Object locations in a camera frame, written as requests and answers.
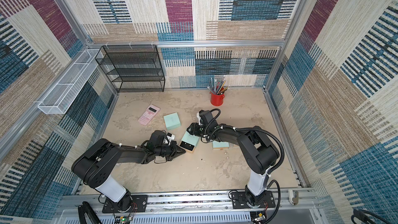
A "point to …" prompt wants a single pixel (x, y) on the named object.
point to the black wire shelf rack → (133, 68)
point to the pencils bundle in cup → (217, 88)
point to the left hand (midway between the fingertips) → (187, 151)
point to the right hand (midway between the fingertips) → (193, 132)
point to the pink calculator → (148, 114)
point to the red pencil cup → (216, 100)
